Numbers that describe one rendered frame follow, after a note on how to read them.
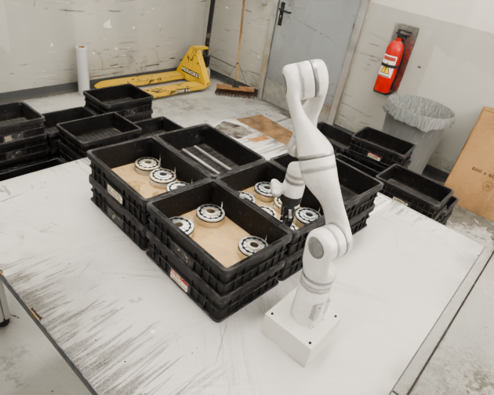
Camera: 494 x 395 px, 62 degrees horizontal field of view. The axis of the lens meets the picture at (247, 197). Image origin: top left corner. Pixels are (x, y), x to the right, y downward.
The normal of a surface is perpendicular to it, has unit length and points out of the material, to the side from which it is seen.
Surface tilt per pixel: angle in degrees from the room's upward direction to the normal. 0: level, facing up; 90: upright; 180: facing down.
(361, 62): 90
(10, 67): 90
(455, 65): 90
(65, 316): 0
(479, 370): 0
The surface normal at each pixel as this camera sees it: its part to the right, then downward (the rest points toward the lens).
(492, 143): -0.62, 0.17
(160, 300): 0.15, -0.83
